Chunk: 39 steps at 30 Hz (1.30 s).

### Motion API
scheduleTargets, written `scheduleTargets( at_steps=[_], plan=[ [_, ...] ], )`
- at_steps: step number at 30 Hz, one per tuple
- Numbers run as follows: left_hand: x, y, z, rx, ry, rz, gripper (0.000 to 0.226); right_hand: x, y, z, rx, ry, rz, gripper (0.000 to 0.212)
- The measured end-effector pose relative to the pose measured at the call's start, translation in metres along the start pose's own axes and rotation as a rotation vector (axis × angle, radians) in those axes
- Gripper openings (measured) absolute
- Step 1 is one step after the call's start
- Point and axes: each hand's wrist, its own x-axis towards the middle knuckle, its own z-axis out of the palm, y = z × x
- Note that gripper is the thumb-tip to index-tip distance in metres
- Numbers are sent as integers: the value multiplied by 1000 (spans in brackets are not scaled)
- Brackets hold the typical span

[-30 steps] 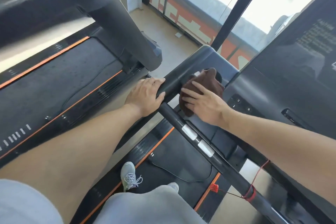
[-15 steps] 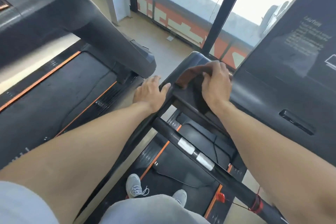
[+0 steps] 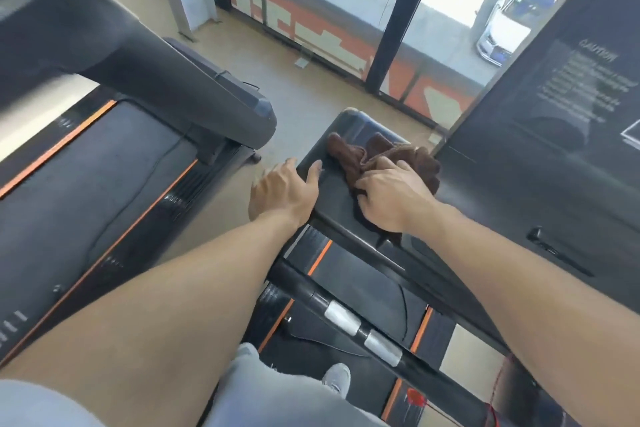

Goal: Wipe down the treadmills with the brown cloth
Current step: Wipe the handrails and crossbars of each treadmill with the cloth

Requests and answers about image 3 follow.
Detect person's right hand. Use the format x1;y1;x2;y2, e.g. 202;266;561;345
353;156;442;234

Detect person's left hand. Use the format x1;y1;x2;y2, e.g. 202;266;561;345
248;157;325;230

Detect brown microfibre cloth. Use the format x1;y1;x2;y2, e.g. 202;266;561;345
325;131;442;242

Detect black treadmill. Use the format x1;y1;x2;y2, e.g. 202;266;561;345
249;0;640;427
0;0;279;368

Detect person's left forearm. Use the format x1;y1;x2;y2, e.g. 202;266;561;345
0;210;301;422

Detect person's right forearm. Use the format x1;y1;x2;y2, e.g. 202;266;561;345
402;201;640;427

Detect person's right grey shoe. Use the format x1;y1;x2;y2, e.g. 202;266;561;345
321;363;352;398

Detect person's grey shirt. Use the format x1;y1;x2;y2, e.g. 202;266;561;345
0;341;386;427

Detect orange patterned parapet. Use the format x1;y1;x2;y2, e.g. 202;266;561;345
222;0;501;130

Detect white car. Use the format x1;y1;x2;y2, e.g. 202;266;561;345
475;0;559;67

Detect black power cable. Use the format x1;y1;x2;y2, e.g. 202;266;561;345
215;70;262;92

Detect black cord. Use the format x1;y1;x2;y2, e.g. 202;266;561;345
282;281;411;358

